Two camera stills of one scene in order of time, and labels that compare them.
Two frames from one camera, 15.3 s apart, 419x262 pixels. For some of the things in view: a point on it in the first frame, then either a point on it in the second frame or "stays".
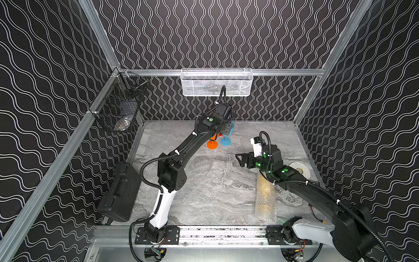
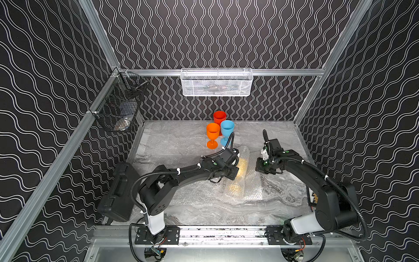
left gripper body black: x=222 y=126 → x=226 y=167
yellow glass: x=265 y=210 → x=235 y=187
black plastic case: x=119 y=198 stays
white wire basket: x=209 y=82 stays
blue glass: x=226 y=141 stays
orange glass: x=213 y=144 stays
